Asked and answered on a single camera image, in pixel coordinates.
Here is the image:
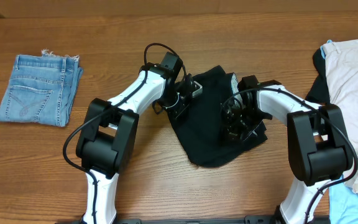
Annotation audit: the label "black shorts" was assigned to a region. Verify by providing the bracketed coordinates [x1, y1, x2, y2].
[168, 65, 267, 168]

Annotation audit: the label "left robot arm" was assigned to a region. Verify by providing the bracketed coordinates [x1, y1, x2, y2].
[76, 52, 201, 223]

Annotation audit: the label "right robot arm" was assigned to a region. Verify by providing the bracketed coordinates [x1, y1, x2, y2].
[219, 75, 356, 224]

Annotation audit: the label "black garment under pile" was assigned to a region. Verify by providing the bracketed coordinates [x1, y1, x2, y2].
[305, 49, 330, 104]

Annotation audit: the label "light blue garment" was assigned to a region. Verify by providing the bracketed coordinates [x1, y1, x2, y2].
[319, 39, 358, 224]

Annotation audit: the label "folded blue denim shorts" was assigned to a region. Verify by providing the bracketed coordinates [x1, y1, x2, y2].
[0, 49, 83, 127]

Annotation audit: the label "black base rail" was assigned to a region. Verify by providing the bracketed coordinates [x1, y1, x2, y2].
[54, 214, 332, 224]

